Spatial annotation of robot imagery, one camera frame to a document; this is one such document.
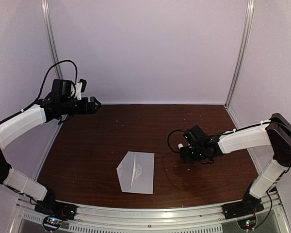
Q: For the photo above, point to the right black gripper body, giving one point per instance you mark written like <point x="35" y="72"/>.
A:
<point x="196" y="156"/>

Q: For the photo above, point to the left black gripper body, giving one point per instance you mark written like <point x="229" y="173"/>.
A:
<point x="84" y="109"/>

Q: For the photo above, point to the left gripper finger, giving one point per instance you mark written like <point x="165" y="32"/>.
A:
<point x="94" y="101"/>
<point x="95" y="108"/>

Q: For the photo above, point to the grey envelope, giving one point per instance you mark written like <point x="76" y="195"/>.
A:
<point x="136" y="173"/>

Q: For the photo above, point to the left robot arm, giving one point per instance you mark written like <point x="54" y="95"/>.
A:
<point x="64" y="99"/>

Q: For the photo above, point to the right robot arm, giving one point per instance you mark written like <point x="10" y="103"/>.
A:
<point x="274" y="132"/>

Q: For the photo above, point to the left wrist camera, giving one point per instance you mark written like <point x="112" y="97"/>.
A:
<point x="80" y="88"/>

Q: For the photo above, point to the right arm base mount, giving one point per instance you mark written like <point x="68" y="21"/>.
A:
<point x="244" y="212"/>

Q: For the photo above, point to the left aluminium frame post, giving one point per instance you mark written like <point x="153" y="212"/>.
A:
<point x="55" y="53"/>

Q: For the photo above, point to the aluminium frame post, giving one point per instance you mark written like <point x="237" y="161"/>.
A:
<point x="55" y="53"/>
<point x="248" y="20"/>

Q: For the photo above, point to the front aluminium rail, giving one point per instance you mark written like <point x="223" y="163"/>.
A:
<point x="197" y="219"/>

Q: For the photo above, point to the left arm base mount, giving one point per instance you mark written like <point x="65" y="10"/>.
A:
<point x="58" y="218"/>

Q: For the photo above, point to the right aluminium frame post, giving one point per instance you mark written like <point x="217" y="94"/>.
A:
<point x="248" y="20"/>

